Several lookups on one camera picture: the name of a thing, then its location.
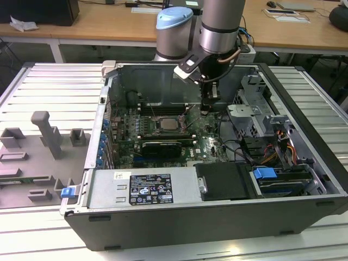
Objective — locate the blue plastic case latch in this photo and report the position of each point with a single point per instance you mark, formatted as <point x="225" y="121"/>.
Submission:
<point x="68" y="192"/>

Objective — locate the black box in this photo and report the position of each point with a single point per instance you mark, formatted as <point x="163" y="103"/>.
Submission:
<point x="40" y="11"/>

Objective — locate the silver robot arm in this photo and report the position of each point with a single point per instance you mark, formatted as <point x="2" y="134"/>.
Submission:
<point x="221" y="16"/>

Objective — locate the grey closed laptop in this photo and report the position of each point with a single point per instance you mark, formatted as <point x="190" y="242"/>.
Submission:
<point x="295" y="6"/>

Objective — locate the white flat paper pad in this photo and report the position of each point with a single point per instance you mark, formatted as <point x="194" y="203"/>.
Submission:
<point x="141" y="10"/>

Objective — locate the white power box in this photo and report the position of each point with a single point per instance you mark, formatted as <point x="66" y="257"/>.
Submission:
<point x="248" y="55"/>

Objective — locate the black plastic shroud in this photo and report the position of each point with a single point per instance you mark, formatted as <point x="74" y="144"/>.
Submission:
<point x="223" y="182"/>

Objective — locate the green RAM stick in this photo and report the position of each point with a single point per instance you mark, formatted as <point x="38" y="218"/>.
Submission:
<point x="24" y="180"/>

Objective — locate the silver metal drive cage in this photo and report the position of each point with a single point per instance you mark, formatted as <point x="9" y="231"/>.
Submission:
<point x="244" y="111"/>

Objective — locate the silver CPU with green edge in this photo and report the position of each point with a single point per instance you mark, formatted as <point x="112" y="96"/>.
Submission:
<point x="168" y="124"/>

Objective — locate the grey case latch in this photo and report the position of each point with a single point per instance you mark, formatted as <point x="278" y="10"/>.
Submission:
<point x="108" y="68"/>

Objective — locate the grey parts rack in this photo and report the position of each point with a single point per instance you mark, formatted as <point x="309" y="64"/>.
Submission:
<point x="32" y="163"/>

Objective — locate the blue slot retainer clip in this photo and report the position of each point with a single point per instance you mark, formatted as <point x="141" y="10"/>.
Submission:
<point x="99" y="162"/>
<point x="101" y="153"/>
<point x="105" y="124"/>
<point x="102" y="142"/>

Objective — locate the black and silver PC case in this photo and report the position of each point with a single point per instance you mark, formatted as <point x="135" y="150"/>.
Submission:
<point x="190" y="225"/>

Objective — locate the black RAM slot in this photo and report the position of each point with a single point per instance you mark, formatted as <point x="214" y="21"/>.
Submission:
<point x="168" y="108"/>
<point x="168" y="113"/>
<point x="174" y="135"/>
<point x="168" y="105"/>
<point x="187" y="138"/>

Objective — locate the black graphics card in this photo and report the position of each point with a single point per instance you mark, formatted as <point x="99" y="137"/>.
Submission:
<point x="163" y="149"/>

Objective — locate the dark computer mouse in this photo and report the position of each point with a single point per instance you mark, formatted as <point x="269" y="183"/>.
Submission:
<point x="271" y="3"/>

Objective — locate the black round bag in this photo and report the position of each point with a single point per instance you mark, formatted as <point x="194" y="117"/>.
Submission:
<point x="340" y="17"/>

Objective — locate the white tray with dark strip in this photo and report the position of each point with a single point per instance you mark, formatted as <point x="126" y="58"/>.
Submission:
<point x="280" y="11"/>

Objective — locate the thin metal locking lever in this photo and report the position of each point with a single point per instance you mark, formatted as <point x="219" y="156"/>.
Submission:
<point x="152" y="111"/>
<point x="188" y="111"/>

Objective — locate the hard disk in blue carrier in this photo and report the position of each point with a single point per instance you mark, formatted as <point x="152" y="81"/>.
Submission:
<point x="263" y="173"/>

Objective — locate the green motherboard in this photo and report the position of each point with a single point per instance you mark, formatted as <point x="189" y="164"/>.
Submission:
<point x="206" y="141"/>

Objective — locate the black power adapter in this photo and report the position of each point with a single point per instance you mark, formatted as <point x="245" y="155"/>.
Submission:
<point x="131" y="4"/>

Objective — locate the white wrist camera on bracket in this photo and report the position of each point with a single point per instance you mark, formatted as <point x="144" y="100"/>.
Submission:
<point x="186" y="71"/>

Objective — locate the CPU socket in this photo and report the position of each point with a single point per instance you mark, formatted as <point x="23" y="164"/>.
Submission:
<point x="170" y="132"/>

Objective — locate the silver power supply with label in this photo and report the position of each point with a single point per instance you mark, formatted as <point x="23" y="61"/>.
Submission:
<point x="108" y="190"/>

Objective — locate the wooden desk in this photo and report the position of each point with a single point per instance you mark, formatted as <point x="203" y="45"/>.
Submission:
<point x="108" y="30"/>

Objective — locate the crumpled white wrapper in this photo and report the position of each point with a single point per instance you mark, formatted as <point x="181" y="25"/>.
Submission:
<point x="23" y="25"/>

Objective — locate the white paper sheet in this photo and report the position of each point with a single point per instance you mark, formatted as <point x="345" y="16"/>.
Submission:
<point x="293" y="19"/>

